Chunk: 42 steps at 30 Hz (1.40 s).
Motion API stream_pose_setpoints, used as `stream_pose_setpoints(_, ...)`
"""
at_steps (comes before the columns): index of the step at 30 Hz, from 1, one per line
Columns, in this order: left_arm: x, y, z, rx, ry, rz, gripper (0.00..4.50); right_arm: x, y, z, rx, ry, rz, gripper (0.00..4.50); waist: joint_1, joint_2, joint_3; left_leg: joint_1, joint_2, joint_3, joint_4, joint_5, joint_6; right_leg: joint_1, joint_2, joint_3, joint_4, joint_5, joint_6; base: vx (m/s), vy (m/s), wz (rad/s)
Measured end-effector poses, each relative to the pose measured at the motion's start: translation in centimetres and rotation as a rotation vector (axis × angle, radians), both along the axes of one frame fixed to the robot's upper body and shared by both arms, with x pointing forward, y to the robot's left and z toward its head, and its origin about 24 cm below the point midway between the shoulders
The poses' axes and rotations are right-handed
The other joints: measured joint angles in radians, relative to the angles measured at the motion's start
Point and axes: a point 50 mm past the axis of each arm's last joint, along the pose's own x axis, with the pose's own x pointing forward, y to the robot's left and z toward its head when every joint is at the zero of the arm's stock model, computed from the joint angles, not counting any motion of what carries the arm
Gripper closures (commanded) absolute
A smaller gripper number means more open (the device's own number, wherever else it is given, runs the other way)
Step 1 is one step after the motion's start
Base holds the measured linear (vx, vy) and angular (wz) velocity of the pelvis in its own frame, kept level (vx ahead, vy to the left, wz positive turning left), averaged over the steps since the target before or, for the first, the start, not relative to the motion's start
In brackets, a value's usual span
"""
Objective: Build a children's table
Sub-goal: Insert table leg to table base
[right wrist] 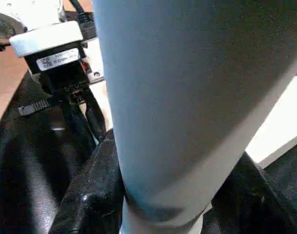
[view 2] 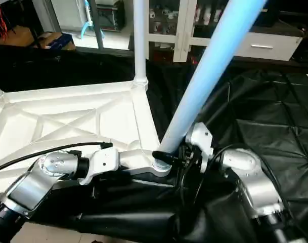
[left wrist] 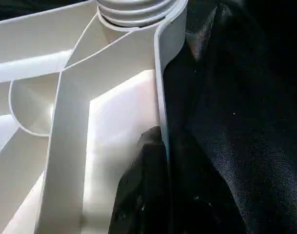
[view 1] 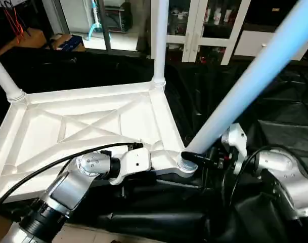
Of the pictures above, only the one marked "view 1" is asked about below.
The white plastic table top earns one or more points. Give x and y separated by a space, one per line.
73 121

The white plastic table leg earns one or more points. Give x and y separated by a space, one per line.
255 76
6 78
159 40

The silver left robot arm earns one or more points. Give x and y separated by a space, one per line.
62 192

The black work mat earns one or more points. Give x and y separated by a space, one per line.
194 212

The white low drawer unit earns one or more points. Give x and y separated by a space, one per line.
267 43

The white glass-door cabinet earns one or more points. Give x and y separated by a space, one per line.
199 28

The blue cardboard box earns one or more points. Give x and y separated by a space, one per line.
70 43

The grey metal pole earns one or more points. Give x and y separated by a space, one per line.
105 25

